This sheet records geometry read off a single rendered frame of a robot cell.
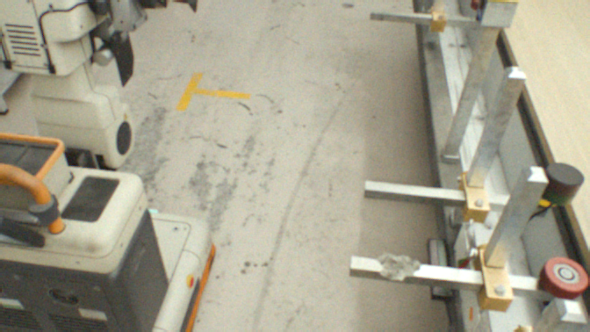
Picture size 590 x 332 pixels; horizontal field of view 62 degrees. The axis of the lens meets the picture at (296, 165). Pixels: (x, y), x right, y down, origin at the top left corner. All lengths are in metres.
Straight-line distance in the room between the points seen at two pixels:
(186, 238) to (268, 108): 1.23
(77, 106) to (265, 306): 1.02
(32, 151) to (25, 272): 0.30
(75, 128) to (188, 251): 0.59
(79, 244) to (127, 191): 0.18
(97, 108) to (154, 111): 1.48
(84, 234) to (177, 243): 0.66
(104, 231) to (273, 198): 1.24
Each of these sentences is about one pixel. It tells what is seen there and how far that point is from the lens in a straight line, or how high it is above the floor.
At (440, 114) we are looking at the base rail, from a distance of 1.75.
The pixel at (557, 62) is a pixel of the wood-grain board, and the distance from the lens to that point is 1.78.
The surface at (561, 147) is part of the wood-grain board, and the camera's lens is 1.41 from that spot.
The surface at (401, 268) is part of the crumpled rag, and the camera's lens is 1.04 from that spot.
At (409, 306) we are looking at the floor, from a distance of 2.05.
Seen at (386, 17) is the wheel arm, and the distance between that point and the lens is 2.06.
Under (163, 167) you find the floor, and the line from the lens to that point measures 2.55.
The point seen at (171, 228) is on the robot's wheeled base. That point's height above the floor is 0.28.
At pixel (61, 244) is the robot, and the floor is 0.80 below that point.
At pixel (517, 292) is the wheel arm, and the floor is 0.85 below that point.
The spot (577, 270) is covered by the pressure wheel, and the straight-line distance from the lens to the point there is 1.13.
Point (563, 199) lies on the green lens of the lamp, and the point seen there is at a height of 1.09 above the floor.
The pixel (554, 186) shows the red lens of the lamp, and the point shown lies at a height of 1.11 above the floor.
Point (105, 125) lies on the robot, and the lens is 1.49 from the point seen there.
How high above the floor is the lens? 1.70
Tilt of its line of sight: 43 degrees down
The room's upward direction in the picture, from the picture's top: 2 degrees clockwise
